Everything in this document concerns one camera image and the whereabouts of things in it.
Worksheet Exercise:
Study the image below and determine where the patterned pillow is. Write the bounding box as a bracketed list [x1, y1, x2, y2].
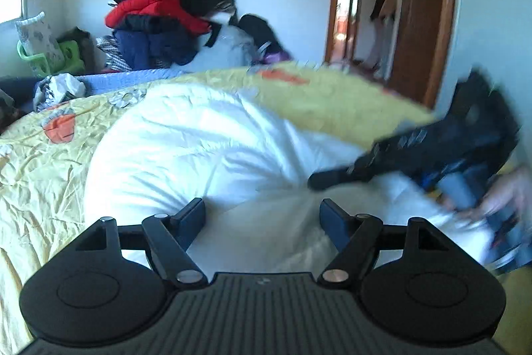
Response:
[16, 11, 66, 74]

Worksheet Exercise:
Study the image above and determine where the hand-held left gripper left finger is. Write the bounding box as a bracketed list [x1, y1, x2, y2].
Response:
[72, 198, 208, 290]

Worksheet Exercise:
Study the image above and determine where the light blue blanket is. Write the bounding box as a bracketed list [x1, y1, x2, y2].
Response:
[75, 66, 197, 90]

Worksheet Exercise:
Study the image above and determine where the checkered cloth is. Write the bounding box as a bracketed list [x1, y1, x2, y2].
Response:
[95, 36, 126, 71]

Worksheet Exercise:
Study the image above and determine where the white duvet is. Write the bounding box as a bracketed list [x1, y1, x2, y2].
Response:
[83, 83, 499, 276]

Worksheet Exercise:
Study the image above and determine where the red puffer jacket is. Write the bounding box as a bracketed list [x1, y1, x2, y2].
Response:
[105, 0, 212, 35]

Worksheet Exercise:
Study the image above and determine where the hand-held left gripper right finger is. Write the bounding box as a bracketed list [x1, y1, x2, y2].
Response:
[317, 198, 454, 286]

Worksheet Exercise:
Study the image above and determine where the wooden door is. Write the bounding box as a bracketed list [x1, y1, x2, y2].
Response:
[391, 0, 459, 109]

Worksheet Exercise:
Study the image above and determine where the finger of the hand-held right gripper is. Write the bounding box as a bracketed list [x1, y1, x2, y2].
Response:
[308, 155, 375, 192]

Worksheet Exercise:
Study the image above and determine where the crumpled patterned cloth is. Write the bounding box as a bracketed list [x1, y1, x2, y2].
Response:
[33, 73, 89, 113]

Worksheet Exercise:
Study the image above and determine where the pile of dark clothes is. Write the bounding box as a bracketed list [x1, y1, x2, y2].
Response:
[0, 76, 35, 132]

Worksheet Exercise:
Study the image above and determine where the black bag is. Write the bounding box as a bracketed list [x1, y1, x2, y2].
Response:
[239, 14, 292, 64]

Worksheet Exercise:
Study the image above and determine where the green plastic basket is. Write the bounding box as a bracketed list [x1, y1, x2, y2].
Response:
[17, 40, 86, 78]

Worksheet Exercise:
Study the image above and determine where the grey striped garment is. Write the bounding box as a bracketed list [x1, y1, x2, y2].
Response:
[210, 0, 238, 24]

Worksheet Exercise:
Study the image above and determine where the navy puffer jacket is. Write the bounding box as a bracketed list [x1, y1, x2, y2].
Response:
[112, 15, 201, 71]

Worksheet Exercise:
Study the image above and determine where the yellow printed bed sheet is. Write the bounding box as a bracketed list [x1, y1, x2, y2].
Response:
[0, 62, 532, 355]

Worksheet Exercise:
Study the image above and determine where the person's right hand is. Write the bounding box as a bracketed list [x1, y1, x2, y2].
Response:
[441, 166, 532, 223]

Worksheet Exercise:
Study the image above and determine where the window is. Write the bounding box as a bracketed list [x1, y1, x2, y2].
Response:
[0, 0, 26, 25]

